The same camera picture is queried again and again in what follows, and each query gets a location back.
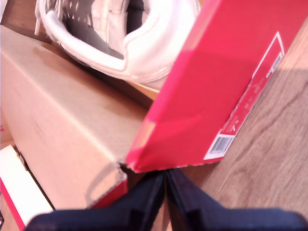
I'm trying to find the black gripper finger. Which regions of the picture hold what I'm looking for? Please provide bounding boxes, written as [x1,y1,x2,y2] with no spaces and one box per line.
[25,170,167,231]
[166,168,308,231]

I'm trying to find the red Nike shoebox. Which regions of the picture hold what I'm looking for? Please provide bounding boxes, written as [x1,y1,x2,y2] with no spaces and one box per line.
[0,0,286,174]

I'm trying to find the white leather sneaker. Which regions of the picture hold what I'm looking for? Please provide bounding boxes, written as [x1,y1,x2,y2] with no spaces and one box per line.
[33,0,202,91]

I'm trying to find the red shoebox lid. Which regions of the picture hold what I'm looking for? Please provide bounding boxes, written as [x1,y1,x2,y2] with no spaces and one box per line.
[0,51,128,231]

